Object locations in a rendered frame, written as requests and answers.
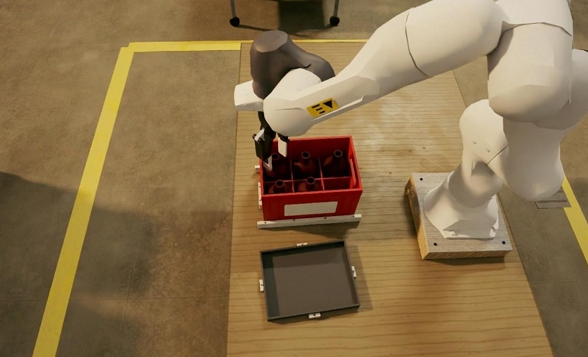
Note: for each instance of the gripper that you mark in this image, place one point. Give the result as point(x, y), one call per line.
point(264, 141)

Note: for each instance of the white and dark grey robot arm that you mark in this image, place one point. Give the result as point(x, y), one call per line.
point(537, 93)

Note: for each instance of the red divided crate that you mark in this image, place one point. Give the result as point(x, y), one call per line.
point(339, 196)

